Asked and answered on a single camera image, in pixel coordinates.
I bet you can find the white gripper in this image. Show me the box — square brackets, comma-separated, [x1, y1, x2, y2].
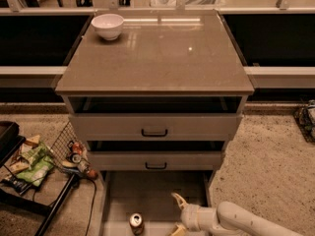
[168, 193, 218, 236]

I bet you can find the orange soda can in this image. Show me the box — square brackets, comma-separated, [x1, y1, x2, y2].
[129, 213, 145, 236]

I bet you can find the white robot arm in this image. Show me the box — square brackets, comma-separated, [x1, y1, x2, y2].
[171, 193, 302, 236]

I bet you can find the open bottom drawer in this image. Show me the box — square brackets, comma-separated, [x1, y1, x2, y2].
[99, 171, 211, 236]

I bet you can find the grey drawer cabinet with counter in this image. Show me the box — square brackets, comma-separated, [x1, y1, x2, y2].
[56, 12, 253, 236]

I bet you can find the red can in basket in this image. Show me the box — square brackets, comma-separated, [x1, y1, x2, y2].
[71, 143, 83, 155]

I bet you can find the green snack bag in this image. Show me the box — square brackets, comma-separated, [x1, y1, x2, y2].
[16, 143, 54, 187]

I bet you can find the white ceramic bowl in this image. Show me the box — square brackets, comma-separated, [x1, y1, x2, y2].
[92, 14, 124, 40]

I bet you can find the middle drawer with black handle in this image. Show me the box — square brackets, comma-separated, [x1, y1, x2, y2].
[87, 151, 222, 171]

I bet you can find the drawer with black handle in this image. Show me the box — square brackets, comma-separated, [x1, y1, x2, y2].
[69, 114, 242, 142]
[87, 151, 222, 171]

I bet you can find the black cable on floor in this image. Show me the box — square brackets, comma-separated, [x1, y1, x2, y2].
[84, 178, 98, 236]

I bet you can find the top drawer with black handle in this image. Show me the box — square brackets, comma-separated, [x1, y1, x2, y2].
[69, 114, 242, 142]

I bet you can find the wire mesh basket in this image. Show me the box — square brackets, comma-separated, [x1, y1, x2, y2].
[50, 122, 88, 178]

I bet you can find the wire basket at right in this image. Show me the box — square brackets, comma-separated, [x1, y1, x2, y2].
[293, 99, 315, 143]

